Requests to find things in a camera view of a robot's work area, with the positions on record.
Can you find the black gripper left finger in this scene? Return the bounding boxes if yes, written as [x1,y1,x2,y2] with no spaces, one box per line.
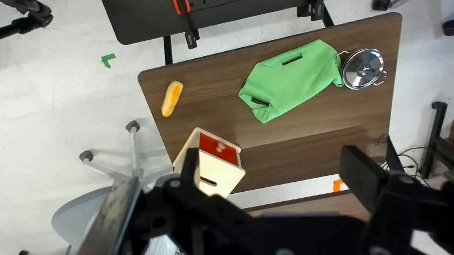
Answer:
[177,146,201,194]

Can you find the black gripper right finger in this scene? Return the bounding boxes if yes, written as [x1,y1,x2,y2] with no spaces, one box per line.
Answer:
[337,145,391,210]

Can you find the green towel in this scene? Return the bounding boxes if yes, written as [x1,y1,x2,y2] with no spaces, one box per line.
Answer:
[237,39,344,125]

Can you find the wooden box with red side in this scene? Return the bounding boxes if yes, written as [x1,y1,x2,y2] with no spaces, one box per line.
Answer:
[171,126,246,200]

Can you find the yellow toy bread roll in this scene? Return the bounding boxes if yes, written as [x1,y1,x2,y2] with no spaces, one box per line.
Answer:
[160,80,184,119]

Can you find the black metal stand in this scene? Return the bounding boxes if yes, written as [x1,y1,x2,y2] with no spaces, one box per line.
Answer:
[420,101,454,182]

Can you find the grey metal bar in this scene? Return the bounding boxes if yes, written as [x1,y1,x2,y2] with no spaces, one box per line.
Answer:
[76,176,143,255]

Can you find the small green block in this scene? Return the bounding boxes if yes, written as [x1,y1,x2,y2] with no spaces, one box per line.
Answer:
[99,53,117,71]

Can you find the thin floor cable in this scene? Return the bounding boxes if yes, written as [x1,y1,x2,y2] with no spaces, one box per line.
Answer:
[395,146,432,189]

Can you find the silver aluminium rail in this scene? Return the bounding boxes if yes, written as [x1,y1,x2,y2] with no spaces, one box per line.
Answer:
[225,173,351,211]

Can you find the black camera tripod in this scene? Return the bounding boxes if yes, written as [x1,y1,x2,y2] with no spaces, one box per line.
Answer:
[0,0,55,41]

